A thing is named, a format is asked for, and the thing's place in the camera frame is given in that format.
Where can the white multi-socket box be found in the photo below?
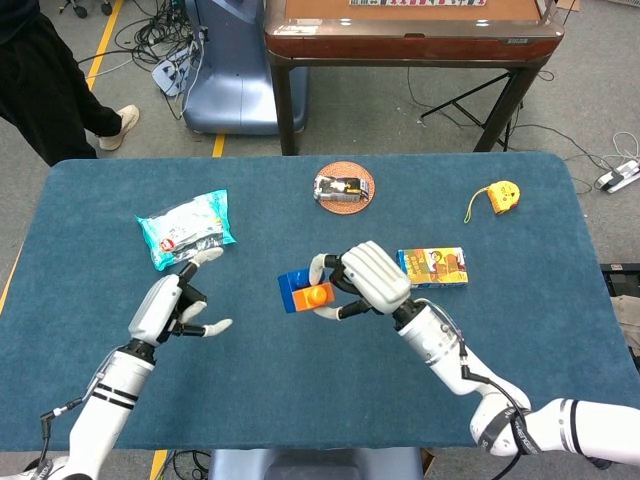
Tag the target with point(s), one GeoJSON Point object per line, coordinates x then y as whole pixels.
{"type": "Point", "coordinates": [170, 75]}

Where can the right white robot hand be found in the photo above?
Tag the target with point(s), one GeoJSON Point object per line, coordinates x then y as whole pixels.
{"type": "Point", "coordinates": [375, 275]}

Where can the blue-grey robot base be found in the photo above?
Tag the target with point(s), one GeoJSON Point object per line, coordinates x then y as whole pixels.
{"type": "Point", "coordinates": [315, 465]}

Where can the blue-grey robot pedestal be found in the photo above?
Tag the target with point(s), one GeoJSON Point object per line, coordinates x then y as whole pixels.
{"type": "Point", "coordinates": [235, 85]}

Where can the teal snack bag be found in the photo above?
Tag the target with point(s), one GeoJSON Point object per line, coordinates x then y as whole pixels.
{"type": "Point", "coordinates": [185, 227]}

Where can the blue toy block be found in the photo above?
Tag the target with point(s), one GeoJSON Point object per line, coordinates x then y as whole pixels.
{"type": "Point", "coordinates": [290, 285]}

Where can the brown cardboard box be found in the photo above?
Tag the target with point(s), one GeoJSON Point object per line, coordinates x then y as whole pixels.
{"type": "Point", "coordinates": [565, 4]}

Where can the colourful cardboard box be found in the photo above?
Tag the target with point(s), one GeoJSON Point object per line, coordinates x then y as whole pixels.
{"type": "Point", "coordinates": [440, 270]}

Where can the yellow tape measure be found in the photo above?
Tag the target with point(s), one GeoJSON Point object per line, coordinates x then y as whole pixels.
{"type": "Point", "coordinates": [502, 197]}

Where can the black chair caster base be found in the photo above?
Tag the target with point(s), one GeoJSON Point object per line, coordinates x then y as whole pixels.
{"type": "Point", "coordinates": [80, 7]}

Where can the round woven coaster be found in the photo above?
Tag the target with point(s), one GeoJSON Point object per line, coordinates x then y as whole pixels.
{"type": "Point", "coordinates": [345, 207]}

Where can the brown mahjong table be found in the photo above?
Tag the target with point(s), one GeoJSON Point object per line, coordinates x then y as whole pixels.
{"type": "Point", "coordinates": [410, 45]}

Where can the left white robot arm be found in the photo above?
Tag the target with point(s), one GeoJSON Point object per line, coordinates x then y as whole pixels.
{"type": "Point", "coordinates": [112, 400]}

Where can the black equipment frame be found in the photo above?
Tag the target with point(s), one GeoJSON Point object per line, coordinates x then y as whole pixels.
{"type": "Point", "coordinates": [622, 267]}

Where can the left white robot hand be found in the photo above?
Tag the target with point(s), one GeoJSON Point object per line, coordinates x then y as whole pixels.
{"type": "Point", "coordinates": [160, 305]}

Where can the row of face-up mahjong tiles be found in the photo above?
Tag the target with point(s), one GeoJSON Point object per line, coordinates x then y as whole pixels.
{"type": "Point", "coordinates": [415, 2]}

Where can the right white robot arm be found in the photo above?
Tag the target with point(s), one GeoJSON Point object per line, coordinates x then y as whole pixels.
{"type": "Point", "coordinates": [435, 340]}

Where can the white power strip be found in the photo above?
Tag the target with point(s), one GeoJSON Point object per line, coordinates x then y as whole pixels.
{"type": "Point", "coordinates": [617, 177]}

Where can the person in black clothes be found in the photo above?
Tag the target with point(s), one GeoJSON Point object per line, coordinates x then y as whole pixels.
{"type": "Point", "coordinates": [35, 80]}

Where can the blue felt table cloth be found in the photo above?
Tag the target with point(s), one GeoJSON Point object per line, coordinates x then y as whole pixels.
{"type": "Point", "coordinates": [275, 380]}

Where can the black silver snack packet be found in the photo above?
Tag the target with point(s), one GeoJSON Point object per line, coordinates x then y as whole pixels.
{"type": "Point", "coordinates": [340, 188]}

